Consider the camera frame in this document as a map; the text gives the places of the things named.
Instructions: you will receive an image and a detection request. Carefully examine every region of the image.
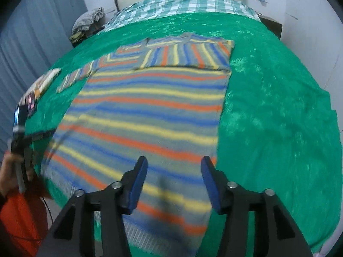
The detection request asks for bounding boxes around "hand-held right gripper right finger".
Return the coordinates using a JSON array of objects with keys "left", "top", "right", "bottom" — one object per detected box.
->
[{"left": 200, "top": 156, "right": 314, "bottom": 257}]

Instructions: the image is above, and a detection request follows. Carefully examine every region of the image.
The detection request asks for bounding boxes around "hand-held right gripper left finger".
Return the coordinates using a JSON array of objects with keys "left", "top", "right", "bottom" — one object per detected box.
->
[{"left": 36, "top": 156, "right": 149, "bottom": 257}]

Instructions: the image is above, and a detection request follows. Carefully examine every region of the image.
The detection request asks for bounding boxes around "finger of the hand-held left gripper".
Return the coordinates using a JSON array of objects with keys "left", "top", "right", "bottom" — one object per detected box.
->
[{"left": 25, "top": 128, "right": 57, "bottom": 143}]

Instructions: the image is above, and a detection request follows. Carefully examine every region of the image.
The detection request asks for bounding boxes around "striped knit shirt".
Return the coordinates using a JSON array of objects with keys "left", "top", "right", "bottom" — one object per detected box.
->
[{"left": 40, "top": 32, "right": 236, "bottom": 255}]

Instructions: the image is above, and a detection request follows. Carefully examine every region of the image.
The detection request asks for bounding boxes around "person's left hand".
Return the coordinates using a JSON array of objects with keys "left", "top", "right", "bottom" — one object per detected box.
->
[{"left": 0, "top": 152, "right": 35, "bottom": 196}]

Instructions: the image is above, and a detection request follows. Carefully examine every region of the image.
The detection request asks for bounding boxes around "person's orange clothing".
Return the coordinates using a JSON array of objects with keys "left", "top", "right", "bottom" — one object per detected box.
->
[{"left": 0, "top": 182, "right": 50, "bottom": 257}]

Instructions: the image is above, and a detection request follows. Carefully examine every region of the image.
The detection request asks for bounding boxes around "green floral blanket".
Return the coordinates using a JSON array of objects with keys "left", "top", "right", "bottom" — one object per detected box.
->
[{"left": 25, "top": 12, "right": 343, "bottom": 249}]

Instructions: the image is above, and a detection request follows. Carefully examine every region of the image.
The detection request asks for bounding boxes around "grey-blue curtain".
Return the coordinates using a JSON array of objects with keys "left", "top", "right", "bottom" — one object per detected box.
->
[{"left": 0, "top": 0, "right": 87, "bottom": 156}]

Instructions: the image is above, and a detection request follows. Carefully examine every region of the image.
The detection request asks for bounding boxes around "grey striped folded cloth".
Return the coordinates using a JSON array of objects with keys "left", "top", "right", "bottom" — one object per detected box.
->
[{"left": 73, "top": 7, "right": 105, "bottom": 33}]

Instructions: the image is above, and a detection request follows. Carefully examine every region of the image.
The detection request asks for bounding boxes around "dark wooden nightstand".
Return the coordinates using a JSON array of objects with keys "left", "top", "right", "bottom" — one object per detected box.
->
[{"left": 259, "top": 16, "right": 283, "bottom": 40}]

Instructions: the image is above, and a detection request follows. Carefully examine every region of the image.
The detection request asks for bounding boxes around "green checked bed sheet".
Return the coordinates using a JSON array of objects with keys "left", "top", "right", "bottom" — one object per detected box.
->
[{"left": 98, "top": 0, "right": 260, "bottom": 33}]

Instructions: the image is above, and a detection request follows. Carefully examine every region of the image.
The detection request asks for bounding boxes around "white wardrobe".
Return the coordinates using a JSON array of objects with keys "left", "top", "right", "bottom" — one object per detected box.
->
[{"left": 279, "top": 0, "right": 343, "bottom": 91}]

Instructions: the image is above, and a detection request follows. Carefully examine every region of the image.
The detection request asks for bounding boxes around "black cable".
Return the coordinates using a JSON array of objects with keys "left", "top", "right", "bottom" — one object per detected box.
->
[{"left": 11, "top": 195, "right": 54, "bottom": 241}]

